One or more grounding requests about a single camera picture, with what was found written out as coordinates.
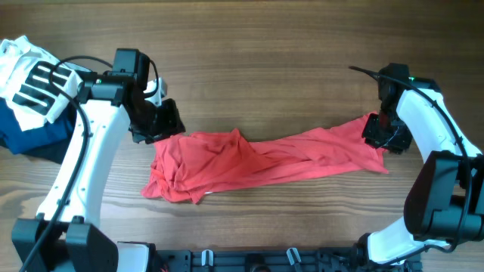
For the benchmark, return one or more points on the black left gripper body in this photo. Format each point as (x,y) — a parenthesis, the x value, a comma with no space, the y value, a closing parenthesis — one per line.
(159,123)

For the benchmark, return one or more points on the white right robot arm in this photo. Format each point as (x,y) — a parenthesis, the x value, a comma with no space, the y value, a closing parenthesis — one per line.
(444,207)

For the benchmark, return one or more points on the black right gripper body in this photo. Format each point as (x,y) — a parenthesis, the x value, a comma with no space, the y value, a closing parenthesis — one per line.
(385,134)

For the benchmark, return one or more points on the red t-shirt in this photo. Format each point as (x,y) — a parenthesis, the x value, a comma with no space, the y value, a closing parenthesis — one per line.
(188,167)

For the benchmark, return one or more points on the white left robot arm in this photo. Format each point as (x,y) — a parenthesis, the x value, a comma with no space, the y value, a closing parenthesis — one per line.
(65,234)

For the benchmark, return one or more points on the blue folded garment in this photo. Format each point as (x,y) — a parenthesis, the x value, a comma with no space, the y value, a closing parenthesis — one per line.
(49,142)

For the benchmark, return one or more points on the white printed t-shirt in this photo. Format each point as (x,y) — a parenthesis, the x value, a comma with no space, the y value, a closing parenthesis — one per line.
(30,83)

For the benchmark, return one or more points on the black folded garment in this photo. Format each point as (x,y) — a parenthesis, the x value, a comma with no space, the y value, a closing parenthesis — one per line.
(36,120)

